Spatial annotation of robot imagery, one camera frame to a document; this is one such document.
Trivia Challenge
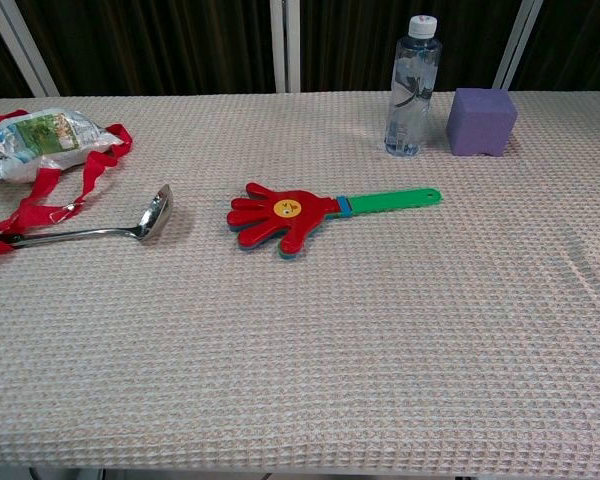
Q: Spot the clear plastic water bottle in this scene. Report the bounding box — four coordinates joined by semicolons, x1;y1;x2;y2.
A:
383;14;443;158

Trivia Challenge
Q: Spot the stainless steel ladle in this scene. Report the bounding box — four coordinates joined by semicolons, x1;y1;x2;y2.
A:
0;183;174;250

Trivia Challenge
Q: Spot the purple foam block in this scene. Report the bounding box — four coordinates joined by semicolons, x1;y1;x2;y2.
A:
445;87;520;159

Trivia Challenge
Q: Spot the red hand clapper green handle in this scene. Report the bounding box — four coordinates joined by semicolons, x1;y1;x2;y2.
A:
226;182;444;262

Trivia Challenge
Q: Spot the dark curtain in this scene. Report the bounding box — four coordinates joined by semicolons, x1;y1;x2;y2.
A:
0;0;600;99

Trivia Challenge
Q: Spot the plastic bag with red handles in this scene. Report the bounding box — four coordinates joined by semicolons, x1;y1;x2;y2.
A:
0;108;134;264

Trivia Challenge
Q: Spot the white frame post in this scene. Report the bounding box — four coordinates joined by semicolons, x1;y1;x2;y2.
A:
493;0;545;93
0;0;60;98
269;0;302;94

